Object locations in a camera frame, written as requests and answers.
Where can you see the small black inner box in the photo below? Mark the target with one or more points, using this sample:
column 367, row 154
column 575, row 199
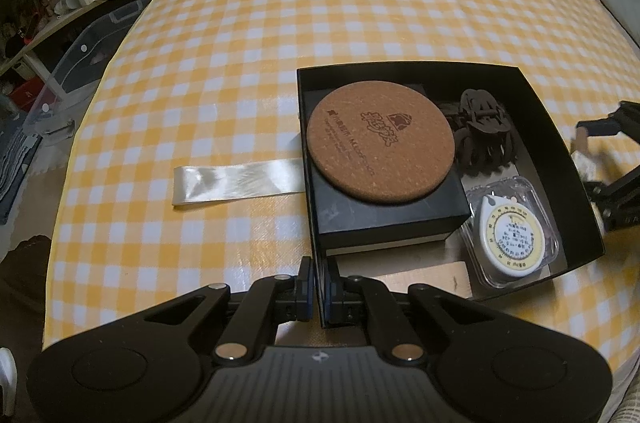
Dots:
column 341, row 224

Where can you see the round tape measure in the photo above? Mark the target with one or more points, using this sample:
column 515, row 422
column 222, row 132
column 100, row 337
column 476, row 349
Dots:
column 509, row 236

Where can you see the black hair claw clip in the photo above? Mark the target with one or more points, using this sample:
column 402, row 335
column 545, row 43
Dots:
column 484, row 137

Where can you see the round cork coaster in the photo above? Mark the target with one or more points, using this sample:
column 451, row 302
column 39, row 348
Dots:
column 380, row 141

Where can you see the folded dark striped fabric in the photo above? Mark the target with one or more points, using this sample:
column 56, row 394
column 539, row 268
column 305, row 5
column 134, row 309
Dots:
column 17, row 151

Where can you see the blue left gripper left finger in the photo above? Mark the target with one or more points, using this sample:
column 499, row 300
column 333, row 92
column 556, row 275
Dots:
column 304, row 290

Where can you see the clear plastic storage bin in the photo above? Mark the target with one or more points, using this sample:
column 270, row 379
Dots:
column 64, row 100

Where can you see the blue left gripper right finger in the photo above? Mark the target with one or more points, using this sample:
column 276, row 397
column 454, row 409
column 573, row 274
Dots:
column 331, row 302

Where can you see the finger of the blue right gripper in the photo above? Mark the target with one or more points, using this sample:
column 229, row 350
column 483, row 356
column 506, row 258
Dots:
column 605, row 127
column 606, row 196

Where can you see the yellow white checkered tablecloth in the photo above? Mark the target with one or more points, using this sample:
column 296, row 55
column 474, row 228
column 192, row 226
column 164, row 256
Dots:
column 213, row 82

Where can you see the black cardboard box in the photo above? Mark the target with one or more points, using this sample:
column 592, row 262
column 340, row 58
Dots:
column 541, row 158

